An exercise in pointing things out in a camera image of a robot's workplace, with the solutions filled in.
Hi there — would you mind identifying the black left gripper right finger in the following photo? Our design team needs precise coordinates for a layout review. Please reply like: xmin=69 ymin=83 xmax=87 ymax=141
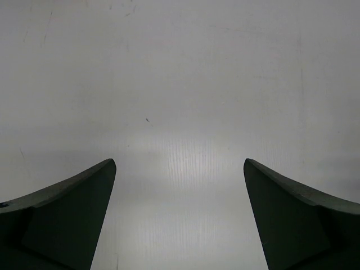
xmin=244 ymin=159 xmax=359 ymax=269

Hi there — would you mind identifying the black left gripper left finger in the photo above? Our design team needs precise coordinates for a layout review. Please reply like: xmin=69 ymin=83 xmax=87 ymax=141
xmin=1 ymin=159 xmax=116 ymax=269

